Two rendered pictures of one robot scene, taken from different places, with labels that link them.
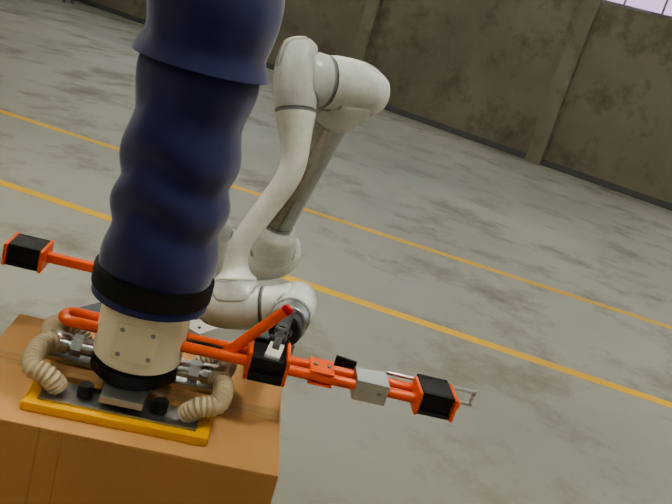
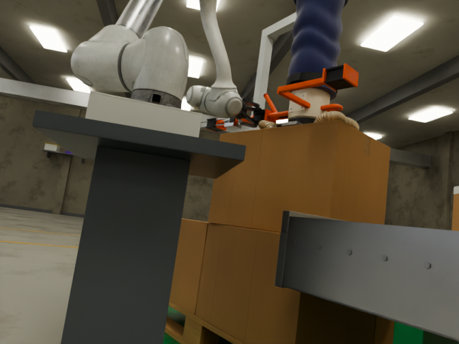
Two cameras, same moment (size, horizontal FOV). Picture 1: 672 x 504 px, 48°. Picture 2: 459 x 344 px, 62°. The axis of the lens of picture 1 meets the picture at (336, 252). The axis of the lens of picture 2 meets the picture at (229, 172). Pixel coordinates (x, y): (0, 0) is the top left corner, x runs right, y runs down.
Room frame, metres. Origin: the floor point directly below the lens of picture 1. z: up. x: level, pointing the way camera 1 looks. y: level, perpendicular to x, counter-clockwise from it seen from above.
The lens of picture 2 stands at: (2.47, 1.45, 0.55)
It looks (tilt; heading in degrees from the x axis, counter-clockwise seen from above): 8 degrees up; 235
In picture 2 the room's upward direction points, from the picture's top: 8 degrees clockwise
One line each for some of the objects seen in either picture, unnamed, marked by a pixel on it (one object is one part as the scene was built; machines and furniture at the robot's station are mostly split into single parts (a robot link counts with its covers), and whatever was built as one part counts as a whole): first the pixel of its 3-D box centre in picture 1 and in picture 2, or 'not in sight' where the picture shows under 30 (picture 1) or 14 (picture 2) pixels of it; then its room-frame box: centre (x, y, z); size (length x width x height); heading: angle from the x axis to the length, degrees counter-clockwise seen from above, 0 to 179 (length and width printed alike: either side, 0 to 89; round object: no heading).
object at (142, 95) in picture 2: not in sight; (156, 105); (2.05, 0.39, 0.87); 0.22 x 0.18 x 0.06; 68
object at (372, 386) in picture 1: (369, 385); (233, 123); (1.40, -0.14, 1.07); 0.07 x 0.07 x 0.04; 9
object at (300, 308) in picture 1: (289, 320); not in sight; (1.59, 0.06, 1.07); 0.09 x 0.06 x 0.09; 89
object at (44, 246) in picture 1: (28, 252); (340, 78); (1.54, 0.65, 1.07); 0.09 x 0.08 x 0.05; 9
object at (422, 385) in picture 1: (433, 398); (216, 125); (1.41, -0.28, 1.07); 0.08 x 0.07 x 0.05; 99
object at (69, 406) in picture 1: (122, 403); not in sight; (1.23, 0.30, 0.97); 0.34 x 0.10 x 0.05; 99
